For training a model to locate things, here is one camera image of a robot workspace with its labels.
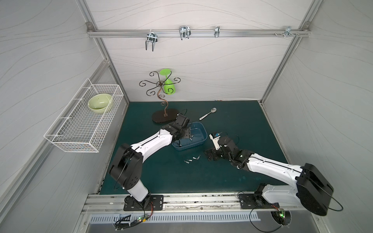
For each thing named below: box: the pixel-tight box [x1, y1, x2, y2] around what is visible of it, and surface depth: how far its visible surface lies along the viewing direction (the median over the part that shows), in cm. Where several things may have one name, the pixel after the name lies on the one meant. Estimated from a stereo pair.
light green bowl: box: [87, 93, 113, 114], surface depth 73 cm
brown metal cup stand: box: [139, 71, 181, 123], surface depth 92 cm
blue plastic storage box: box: [171, 121, 208, 151], surface depth 100 cm
